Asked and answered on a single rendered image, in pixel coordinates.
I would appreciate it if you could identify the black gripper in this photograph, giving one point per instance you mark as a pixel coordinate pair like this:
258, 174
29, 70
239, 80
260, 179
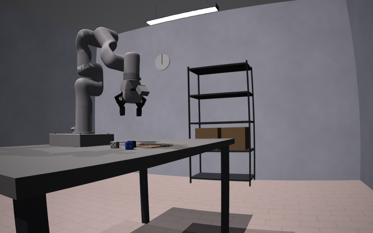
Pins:
128, 96

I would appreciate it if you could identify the white die with black pips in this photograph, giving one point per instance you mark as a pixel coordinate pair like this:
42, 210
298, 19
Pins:
114, 144

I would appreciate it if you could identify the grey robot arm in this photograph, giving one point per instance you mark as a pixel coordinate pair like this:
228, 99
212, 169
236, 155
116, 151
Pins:
105, 39

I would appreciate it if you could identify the blue die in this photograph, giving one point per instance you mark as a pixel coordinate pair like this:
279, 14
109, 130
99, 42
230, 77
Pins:
129, 145

